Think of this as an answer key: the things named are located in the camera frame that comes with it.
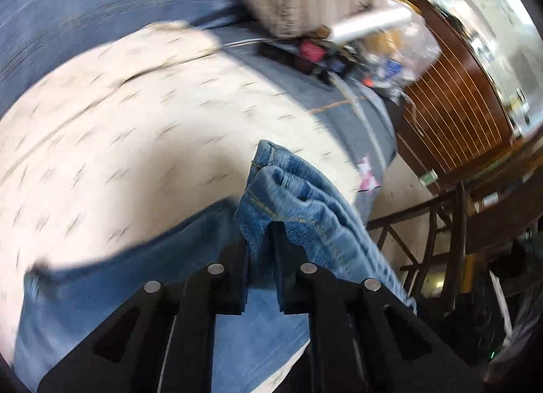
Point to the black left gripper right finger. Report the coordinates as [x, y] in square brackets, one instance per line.
[287, 261]

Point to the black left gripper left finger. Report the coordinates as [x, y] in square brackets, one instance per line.
[234, 291]

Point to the clear plastic bag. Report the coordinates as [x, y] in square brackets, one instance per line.
[397, 56]

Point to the cream leaf-print blanket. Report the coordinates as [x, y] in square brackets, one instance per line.
[123, 142]

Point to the blue denim jeans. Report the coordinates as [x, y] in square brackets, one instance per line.
[62, 307]

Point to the white cylindrical bottle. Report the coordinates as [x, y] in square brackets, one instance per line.
[369, 22]

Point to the red small box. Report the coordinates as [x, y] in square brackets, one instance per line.
[311, 51]

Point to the dark wooden chair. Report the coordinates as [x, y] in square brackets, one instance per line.
[453, 234]

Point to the brown wooden headboard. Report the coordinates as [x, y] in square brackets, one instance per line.
[457, 123]

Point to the blue plaid bed sheet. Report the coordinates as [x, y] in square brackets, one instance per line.
[37, 36]

